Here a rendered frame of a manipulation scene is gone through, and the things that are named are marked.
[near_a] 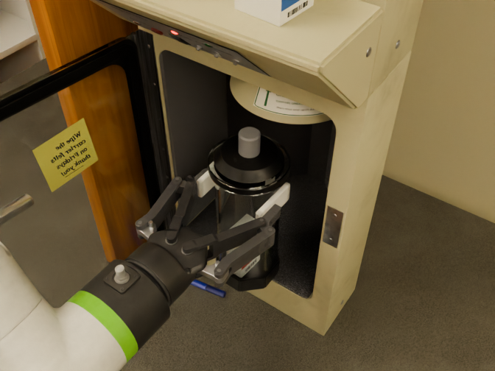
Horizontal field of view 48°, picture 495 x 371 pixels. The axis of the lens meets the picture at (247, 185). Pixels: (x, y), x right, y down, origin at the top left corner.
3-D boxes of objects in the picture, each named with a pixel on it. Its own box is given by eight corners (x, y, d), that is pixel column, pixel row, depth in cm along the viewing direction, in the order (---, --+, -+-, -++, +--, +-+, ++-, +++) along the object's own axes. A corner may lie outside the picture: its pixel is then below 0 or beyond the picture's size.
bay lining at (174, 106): (260, 149, 110) (264, -24, 85) (380, 205, 100) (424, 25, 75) (180, 227, 96) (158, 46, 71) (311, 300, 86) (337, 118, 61)
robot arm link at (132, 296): (87, 326, 66) (144, 369, 63) (65, 267, 58) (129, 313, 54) (123, 291, 70) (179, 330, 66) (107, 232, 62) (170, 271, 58)
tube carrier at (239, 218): (239, 224, 93) (240, 123, 78) (294, 255, 89) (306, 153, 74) (198, 266, 87) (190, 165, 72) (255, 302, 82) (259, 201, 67)
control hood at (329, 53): (133, 10, 70) (121, -73, 62) (370, 99, 56) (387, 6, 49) (63, 51, 63) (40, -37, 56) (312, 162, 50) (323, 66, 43)
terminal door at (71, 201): (167, 238, 98) (135, 34, 69) (12, 358, 82) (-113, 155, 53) (164, 236, 98) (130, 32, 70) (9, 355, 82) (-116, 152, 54)
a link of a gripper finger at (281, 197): (255, 212, 70) (259, 215, 70) (286, 181, 74) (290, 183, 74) (254, 227, 72) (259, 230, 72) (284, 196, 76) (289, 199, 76)
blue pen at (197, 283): (152, 266, 98) (223, 295, 94) (155, 261, 99) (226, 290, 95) (153, 270, 99) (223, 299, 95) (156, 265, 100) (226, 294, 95)
